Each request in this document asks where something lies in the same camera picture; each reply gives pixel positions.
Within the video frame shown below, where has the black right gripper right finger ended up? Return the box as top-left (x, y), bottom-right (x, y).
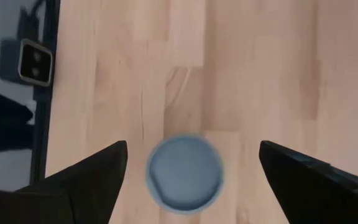
top-left (259, 140), bottom-right (358, 224)

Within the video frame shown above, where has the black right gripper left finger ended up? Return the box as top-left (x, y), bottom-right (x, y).
top-left (42, 140), bottom-right (128, 224)

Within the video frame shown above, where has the mixed vegetables label can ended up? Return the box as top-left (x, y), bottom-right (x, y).
top-left (145, 133), bottom-right (225, 215)

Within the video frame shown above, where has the person's foot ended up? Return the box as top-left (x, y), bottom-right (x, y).
top-left (0, 88), bottom-right (37, 154)

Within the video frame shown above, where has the black camera cable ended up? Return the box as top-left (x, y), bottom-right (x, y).
top-left (17, 0), bottom-right (48, 41)

